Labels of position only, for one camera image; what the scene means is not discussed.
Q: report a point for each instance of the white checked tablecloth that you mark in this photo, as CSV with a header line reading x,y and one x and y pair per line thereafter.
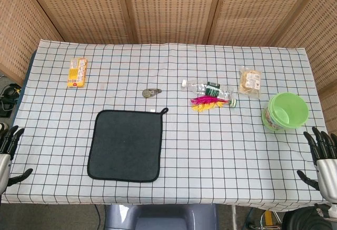
x,y
210,148

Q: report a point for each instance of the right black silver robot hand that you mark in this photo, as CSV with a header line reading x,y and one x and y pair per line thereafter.
x,y
326,177

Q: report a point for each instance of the small grey teardrop object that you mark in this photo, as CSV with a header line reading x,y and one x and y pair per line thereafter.
x,y
150,93

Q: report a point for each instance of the clear bag of pastry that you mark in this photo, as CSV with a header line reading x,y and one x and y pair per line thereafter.
x,y
250,81

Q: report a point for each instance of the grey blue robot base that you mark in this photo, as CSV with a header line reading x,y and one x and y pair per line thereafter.
x,y
160,218

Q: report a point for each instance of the green plastic tub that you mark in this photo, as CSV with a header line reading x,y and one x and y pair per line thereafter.
x,y
288,110

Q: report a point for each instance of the yellow-handled metal tool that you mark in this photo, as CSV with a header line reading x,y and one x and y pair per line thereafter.
x,y
268,218

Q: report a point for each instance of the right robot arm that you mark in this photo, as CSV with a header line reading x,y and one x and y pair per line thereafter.
x,y
310,219

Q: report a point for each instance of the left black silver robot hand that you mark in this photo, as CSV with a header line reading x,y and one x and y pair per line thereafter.
x,y
4,166

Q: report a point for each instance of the dark grey pot holder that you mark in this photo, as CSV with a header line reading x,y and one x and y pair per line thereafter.
x,y
126,145

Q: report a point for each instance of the pink yellow feather shuttlecock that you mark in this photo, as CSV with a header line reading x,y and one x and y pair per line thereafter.
x,y
202,100

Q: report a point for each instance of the woven wooden screen panel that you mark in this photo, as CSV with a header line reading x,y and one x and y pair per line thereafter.
x,y
79,9
316,43
171,9
258,11
18,30

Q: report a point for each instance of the yellow snack box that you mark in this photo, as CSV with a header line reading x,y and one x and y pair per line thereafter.
x,y
77,72

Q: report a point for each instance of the white black shoe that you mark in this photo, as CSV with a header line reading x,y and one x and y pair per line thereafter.
x,y
2,130

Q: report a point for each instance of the clear bottle green label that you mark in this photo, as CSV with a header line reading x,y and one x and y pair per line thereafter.
x,y
210,89

